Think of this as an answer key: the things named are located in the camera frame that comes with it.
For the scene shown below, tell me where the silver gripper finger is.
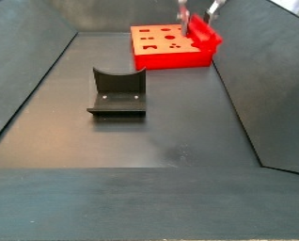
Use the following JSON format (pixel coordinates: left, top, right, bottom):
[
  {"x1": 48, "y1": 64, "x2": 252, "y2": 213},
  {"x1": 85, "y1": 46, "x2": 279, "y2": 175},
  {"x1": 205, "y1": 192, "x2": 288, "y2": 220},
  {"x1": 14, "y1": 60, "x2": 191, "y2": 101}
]
[
  {"x1": 203, "y1": 0, "x2": 225, "y2": 24},
  {"x1": 177, "y1": 0, "x2": 189, "y2": 36}
]

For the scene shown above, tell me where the red star prism peg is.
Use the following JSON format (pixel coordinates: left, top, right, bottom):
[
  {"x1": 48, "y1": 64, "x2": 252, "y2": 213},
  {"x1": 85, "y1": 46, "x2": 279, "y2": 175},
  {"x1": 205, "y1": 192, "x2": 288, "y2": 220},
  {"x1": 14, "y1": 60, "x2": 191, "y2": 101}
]
[{"x1": 187, "y1": 14, "x2": 223, "y2": 44}]

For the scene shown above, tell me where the black curved fixture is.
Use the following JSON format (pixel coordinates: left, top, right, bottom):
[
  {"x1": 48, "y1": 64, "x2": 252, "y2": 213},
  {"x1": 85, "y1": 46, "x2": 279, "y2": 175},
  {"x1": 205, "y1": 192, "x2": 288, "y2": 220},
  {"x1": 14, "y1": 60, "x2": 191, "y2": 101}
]
[{"x1": 86, "y1": 69, "x2": 147, "y2": 116}]

